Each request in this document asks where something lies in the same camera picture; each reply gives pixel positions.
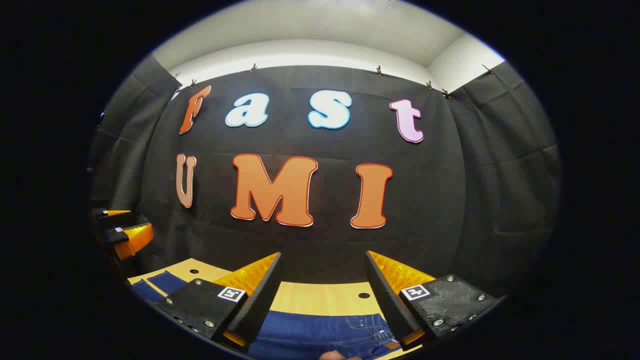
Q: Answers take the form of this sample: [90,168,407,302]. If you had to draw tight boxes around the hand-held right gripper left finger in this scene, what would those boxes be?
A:
[156,251,283,350]

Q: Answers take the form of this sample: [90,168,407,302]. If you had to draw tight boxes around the black backdrop cloth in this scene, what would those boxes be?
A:
[87,54,563,301]

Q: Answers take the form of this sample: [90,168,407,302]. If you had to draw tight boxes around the blue denim jeans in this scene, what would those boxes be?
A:
[129,270,404,360]

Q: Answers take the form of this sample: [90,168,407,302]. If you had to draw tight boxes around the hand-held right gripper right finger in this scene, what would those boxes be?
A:
[365,250,502,351]

